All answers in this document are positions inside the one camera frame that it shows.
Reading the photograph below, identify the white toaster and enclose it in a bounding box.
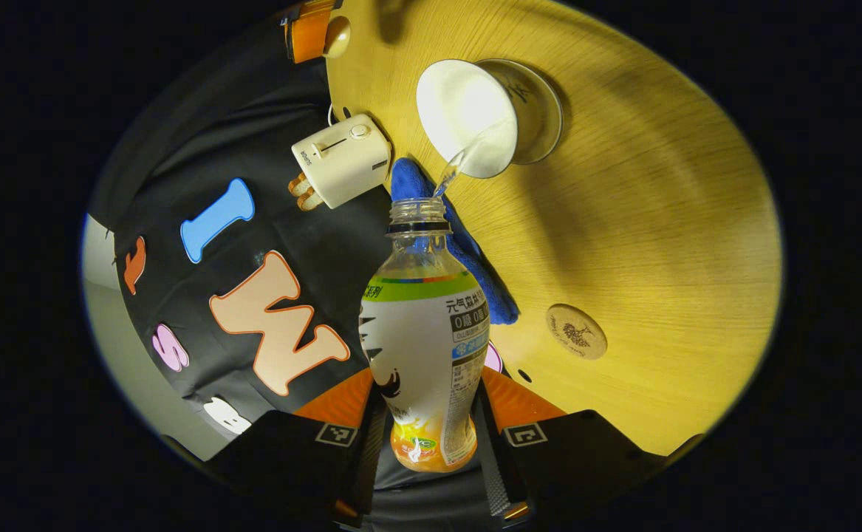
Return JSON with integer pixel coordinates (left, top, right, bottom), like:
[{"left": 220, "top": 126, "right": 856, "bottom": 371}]
[{"left": 290, "top": 112, "right": 393, "bottom": 211}]

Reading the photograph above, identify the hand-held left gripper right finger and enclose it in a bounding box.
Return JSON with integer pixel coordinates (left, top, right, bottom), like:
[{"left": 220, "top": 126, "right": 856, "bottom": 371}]
[{"left": 474, "top": 365, "right": 669, "bottom": 530}]

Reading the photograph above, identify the blue folded towel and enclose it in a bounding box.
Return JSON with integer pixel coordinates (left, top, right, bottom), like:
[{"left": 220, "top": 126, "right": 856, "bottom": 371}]
[{"left": 389, "top": 157, "right": 521, "bottom": 327}]

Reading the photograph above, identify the cream ceramic saucer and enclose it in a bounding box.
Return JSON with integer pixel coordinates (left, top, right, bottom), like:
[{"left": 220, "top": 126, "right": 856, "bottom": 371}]
[{"left": 475, "top": 58, "right": 565, "bottom": 166}]

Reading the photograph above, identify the round cork coaster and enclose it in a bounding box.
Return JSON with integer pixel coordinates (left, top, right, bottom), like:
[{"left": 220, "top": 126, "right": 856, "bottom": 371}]
[{"left": 545, "top": 303, "right": 609, "bottom": 361}]

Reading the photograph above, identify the clear labelled water bottle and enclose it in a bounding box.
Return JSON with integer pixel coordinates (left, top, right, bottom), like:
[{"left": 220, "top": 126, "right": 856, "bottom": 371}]
[{"left": 358, "top": 197, "right": 493, "bottom": 474}]

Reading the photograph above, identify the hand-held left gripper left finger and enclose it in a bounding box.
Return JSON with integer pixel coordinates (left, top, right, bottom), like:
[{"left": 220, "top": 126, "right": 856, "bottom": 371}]
[{"left": 204, "top": 366, "right": 389, "bottom": 530}]

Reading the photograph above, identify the black backdrop cloth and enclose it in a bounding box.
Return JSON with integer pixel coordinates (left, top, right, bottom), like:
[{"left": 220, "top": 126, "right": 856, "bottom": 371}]
[{"left": 85, "top": 18, "right": 507, "bottom": 448}]

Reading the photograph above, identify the cream ceramic teacup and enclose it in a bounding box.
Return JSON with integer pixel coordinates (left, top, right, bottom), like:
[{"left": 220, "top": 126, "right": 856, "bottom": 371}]
[{"left": 415, "top": 58, "right": 520, "bottom": 180}]

